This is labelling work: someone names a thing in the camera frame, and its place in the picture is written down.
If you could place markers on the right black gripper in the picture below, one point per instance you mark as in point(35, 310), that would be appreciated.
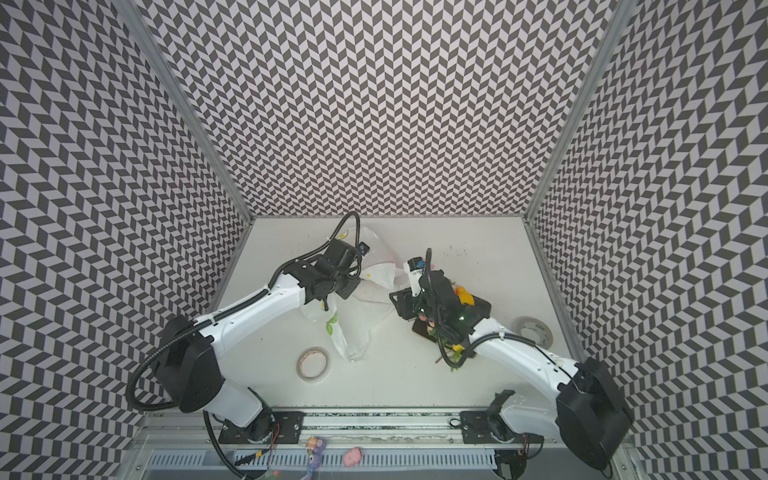
point(405, 301)

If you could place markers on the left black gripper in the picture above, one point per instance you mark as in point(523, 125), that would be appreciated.
point(352, 287)

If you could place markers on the small fake orange fruit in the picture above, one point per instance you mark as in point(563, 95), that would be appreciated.
point(464, 296)

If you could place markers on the white lemon print plastic bag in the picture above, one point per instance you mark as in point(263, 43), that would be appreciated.
point(349, 322)

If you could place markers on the yellow fake lemon with leaves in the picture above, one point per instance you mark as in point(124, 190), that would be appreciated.
point(454, 356)

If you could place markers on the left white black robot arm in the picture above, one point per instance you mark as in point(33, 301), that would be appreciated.
point(189, 369)

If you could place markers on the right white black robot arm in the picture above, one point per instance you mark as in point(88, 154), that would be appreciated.
point(587, 409)

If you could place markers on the black square mat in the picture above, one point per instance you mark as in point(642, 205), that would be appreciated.
point(423, 328)

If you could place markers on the roll of clear tape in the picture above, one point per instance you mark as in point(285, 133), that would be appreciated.
point(313, 365)

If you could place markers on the pink toy blob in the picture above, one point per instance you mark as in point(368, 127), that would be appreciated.
point(352, 457)

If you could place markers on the purple toy figure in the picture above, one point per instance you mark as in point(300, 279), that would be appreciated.
point(315, 448)

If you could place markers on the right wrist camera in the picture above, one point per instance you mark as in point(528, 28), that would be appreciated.
point(414, 269)

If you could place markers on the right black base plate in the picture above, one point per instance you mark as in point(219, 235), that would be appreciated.
point(480, 427)

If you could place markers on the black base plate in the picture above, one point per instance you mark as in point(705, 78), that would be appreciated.
point(480, 427)
point(282, 427)

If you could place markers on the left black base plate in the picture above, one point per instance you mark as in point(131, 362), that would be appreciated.
point(282, 427)

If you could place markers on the aluminium front rail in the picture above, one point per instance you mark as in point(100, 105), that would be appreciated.
point(384, 428)

